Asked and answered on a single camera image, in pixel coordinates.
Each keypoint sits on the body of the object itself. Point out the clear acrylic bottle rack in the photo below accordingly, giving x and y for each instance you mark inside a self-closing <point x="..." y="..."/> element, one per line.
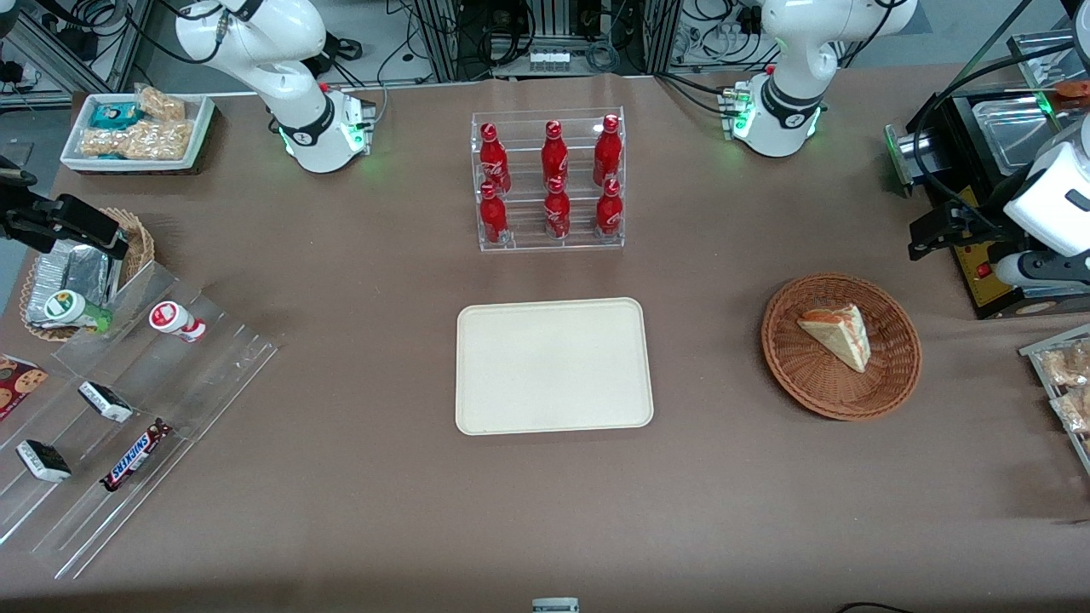
<point x="528" y="239"/>

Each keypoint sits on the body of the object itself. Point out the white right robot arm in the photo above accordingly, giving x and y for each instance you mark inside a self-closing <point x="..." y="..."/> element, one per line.
<point x="289" y="77"/>

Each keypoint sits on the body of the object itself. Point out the light tan wicker basket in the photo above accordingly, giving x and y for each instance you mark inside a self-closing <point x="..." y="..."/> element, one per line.
<point x="140" y="243"/>

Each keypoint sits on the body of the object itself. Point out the white power strip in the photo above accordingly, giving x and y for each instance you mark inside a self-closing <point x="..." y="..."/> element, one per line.
<point x="549" y="60"/>

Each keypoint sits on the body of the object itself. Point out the silver foil package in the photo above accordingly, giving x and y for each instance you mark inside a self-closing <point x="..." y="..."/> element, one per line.
<point x="81" y="272"/>

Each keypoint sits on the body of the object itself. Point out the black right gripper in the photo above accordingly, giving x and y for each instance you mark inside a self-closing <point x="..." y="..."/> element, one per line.
<point x="19" y="214"/>

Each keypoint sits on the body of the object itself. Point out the black sandwich grill appliance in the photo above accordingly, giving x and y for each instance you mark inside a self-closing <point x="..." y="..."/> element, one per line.
<point x="958" y="128"/>

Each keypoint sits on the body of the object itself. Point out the triangular sandwich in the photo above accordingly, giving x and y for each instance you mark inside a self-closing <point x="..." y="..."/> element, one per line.
<point x="843" y="336"/>

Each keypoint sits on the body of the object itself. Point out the clear pack of brown snacks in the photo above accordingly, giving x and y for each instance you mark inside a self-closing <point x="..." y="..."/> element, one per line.
<point x="1075" y="410"/>
<point x="1069" y="364"/>

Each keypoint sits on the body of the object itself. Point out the white rectangular snack container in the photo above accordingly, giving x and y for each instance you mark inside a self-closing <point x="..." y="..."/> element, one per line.
<point x="203" y="128"/>

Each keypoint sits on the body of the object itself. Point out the brown table covering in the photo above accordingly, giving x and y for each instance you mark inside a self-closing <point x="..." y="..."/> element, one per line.
<point x="341" y="255"/>

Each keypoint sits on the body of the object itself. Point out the cream rectangular serving tray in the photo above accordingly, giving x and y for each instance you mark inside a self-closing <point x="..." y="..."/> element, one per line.
<point x="553" y="366"/>

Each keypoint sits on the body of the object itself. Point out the clear acrylic stepped display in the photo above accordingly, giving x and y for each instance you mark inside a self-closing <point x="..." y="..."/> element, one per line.
<point x="213" y="383"/>

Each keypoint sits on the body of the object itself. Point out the teal snack packet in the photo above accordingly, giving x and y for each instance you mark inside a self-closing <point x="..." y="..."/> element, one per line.
<point x="115" y="115"/>

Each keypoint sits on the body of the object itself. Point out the small white grey box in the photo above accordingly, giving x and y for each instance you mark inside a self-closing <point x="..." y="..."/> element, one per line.
<point x="555" y="606"/>

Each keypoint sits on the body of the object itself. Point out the red chocolate chip cookie box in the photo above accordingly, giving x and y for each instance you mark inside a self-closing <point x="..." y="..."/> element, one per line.
<point x="17" y="383"/>

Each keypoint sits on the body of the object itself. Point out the small black white snack box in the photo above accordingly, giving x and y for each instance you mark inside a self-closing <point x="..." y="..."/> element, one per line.
<point x="106" y="402"/>
<point x="43" y="461"/>

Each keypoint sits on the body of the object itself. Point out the green capped yogurt bottle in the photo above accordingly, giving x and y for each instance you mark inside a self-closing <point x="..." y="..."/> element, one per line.
<point x="66" y="308"/>

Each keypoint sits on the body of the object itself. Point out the Snickers chocolate bar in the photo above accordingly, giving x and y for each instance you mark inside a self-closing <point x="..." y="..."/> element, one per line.
<point x="134" y="457"/>

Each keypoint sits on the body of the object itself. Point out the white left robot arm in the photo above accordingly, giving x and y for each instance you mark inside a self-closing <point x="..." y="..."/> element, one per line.
<point x="792" y="85"/>

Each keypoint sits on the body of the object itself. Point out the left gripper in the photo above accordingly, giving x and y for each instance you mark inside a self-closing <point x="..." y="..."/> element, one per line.
<point x="986" y="220"/>

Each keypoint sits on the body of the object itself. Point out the red capped yogurt bottle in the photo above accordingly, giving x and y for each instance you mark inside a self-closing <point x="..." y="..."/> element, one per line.
<point x="170" y="317"/>

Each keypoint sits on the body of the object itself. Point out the round dark brown wicker basket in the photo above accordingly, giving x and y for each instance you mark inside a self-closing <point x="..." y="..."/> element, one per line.
<point x="817" y="387"/>

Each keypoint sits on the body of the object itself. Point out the aluminium frame equipment rack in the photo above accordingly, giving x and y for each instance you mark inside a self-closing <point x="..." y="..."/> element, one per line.
<point x="485" y="34"/>

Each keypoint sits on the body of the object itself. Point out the clear bag of rice crackers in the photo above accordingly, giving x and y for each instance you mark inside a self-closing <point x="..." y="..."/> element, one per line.
<point x="162" y="140"/>
<point x="162" y="104"/>
<point x="102" y="143"/>

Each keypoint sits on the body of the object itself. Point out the clear acrylic snack tray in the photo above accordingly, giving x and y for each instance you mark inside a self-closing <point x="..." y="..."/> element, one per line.
<point x="1035" y="358"/>

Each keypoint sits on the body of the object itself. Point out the red cola bottle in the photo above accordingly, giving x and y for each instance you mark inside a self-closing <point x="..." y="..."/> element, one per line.
<point x="494" y="162"/>
<point x="607" y="153"/>
<point x="493" y="217"/>
<point x="557" y="213"/>
<point x="554" y="157"/>
<point x="609" y="213"/>

